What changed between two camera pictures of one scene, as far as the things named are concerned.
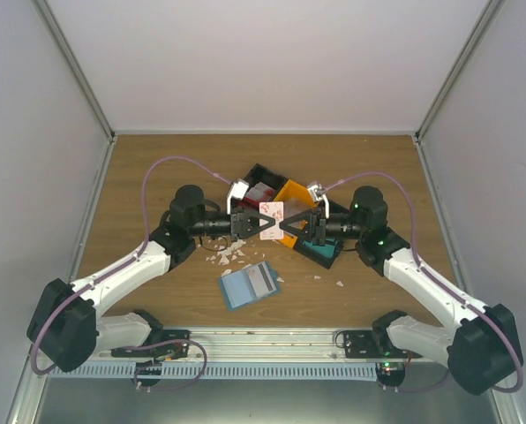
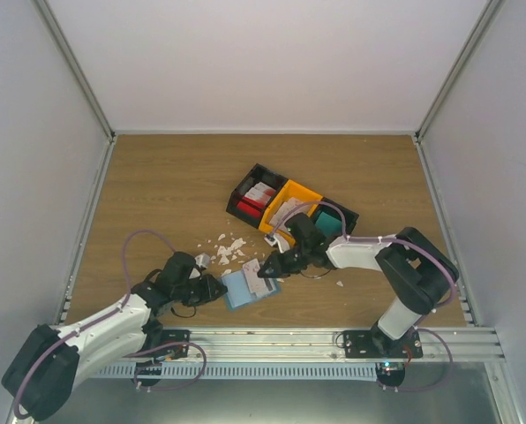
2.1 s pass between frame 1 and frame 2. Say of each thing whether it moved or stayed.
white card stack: stayed
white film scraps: moved
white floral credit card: moved
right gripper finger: moved
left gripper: moved
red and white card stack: stayed
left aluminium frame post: stayed
